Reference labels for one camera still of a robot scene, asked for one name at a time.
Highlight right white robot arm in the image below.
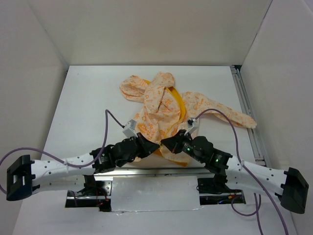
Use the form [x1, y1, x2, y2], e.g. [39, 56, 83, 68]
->
[161, 130, 309, 214]

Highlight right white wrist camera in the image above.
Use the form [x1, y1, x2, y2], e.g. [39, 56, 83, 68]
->
[184, 117, 199, 136]

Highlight aluminium frame rail front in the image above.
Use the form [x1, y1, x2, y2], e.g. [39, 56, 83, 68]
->
[95, 167, 214, 177]

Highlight white cover sheet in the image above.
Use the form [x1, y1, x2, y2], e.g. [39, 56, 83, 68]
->
[111, 176, 201, 212]

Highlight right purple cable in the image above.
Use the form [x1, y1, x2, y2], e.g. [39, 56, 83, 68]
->
[194, 108, 289, 235]

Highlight yellow and patterned jacket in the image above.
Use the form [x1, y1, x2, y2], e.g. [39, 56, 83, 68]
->
[118, 71, 257, 167]

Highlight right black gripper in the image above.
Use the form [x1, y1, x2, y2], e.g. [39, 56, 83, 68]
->
[161, 129, 205, 163]

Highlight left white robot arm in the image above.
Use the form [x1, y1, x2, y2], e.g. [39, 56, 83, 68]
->
[6, 133, 160, 201]

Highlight aluminium frame rail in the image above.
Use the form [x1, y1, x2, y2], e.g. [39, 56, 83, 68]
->
[230, 65, 272, 168]
[95, 167, 214, 177]

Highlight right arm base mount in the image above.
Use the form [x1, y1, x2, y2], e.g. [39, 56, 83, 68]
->
[197, 178, 245, 206]

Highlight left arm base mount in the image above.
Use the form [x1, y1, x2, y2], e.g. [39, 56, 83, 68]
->
[65, 176, 113, 212]

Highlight aluminium frame rail right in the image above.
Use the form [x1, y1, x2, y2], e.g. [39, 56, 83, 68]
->
[230, 65, 272, 168]

